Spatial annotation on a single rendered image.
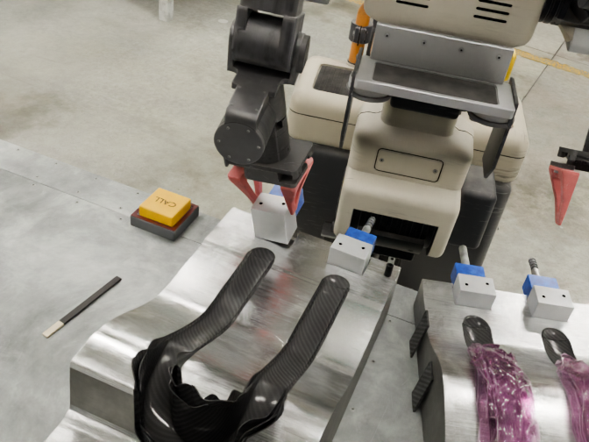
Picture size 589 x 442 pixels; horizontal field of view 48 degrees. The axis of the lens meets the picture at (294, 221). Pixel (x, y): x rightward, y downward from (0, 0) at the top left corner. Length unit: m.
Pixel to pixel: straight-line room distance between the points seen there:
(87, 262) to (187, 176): 1.63
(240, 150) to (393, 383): 0.37
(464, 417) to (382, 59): 0.60
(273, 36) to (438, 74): 0.45
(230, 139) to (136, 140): 2.11
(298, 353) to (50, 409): 0.30
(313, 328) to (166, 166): 1.91
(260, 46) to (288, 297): 0.32
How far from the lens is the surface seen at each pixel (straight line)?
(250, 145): 0.73
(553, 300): 0.99
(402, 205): 1.25
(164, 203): 1.07
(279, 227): 0.90
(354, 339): 0.82
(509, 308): 0.99
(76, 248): 1.05
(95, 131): 2.90
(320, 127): 1.52
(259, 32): 0.75
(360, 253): 0.90
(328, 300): 0.87
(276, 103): 0.79
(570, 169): 0.92
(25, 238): 1.08
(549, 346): 0.97
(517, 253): 2.60
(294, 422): 0.67
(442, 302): 0.95
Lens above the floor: 1.48
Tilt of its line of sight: 37 degrees down
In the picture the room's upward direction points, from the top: 9 degrees clockwise
